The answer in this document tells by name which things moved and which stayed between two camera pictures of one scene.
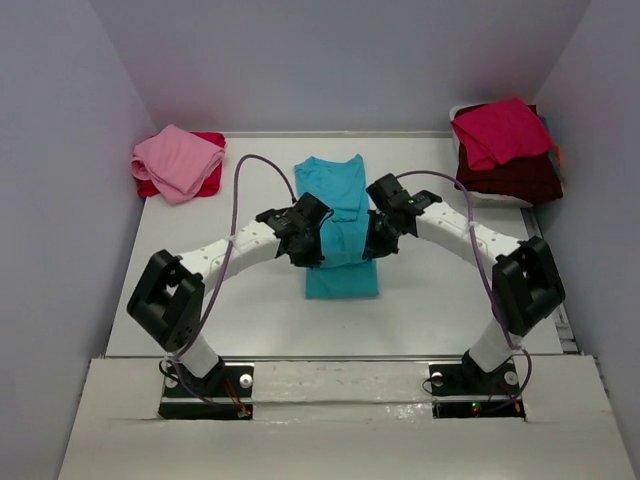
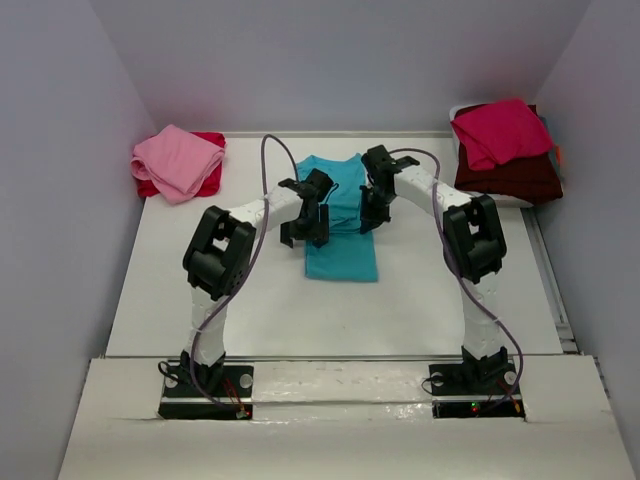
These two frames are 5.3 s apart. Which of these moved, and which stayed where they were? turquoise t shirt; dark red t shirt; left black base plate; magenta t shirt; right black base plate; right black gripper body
Moved: right black gripper body; turquoise t shirt
Stayed: left black base plate; dark red t shirt; magenta t shirt; right black base plate
